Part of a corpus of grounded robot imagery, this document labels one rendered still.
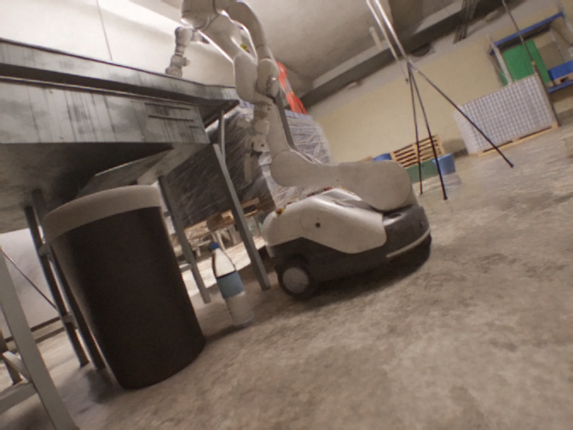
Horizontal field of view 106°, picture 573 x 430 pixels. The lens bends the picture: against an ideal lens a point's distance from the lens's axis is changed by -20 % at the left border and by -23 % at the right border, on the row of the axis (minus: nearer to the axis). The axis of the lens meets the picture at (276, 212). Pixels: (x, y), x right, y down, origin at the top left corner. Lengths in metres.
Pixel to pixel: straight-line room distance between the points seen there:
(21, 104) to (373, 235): 1.18
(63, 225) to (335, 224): 0.84
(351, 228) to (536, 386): 0.64
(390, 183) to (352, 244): 0.28
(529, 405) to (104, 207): 0.97
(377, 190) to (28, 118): 1.19
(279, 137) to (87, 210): 0.79
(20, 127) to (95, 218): 0.37
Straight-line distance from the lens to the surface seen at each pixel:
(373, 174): 1.04
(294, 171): 1.12
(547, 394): 0.51
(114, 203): 0.86
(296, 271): 1.03
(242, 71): 1.31
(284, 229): 0.99
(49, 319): 3.61
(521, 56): 9.91
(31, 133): 1.03
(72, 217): 0.89
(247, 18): 1.18
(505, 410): 0.49
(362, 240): 0.92
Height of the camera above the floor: 0.35
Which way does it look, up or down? level
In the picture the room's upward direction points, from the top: 21 degrees counter-clockwise
